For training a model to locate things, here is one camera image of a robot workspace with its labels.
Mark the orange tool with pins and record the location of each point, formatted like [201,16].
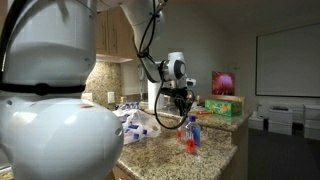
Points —
[204,113]

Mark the white switch plate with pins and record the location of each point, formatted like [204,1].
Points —
[87,96]

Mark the white paper towel roll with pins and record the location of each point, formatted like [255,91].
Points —
[151,96]

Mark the wooden counter cabinet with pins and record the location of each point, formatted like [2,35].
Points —
[120,174]

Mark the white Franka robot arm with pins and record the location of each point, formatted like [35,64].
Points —
[50,140]

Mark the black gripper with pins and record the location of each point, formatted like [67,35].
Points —
[181,97]

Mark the white printer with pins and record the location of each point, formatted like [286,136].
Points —
[280,121]

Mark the clear plastic bag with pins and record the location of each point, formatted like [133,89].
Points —
[146,121]

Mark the wrapped water bottle pack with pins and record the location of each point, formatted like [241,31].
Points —
[128,105]

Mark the gray wrist camera box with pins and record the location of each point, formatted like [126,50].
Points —
[190,82]

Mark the pink flower picture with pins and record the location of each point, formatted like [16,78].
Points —
[223,83]

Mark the white wall outlet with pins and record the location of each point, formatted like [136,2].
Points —
[111,97]

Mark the white projector screen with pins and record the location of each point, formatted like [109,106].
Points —
[288,60]

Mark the green tissue box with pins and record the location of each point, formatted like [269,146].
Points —
[223,108]

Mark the wooden wall cabinets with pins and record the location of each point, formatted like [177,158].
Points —
[113,33]

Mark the white cardboard box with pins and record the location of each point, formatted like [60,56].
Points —
[256,121]
[312,121]

